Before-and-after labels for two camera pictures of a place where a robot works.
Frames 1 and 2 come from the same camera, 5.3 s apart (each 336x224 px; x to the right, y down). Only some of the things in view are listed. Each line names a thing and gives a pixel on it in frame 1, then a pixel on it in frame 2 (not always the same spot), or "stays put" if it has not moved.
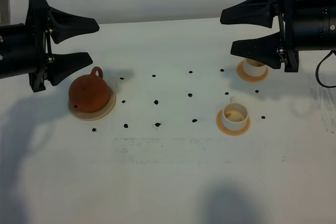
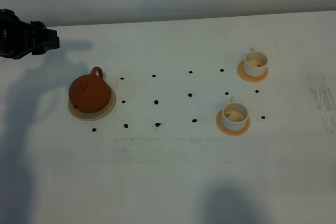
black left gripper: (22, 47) -> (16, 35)
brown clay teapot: (90, 93) stays put
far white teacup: (254, 68) stays put
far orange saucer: (242, 74) stays put
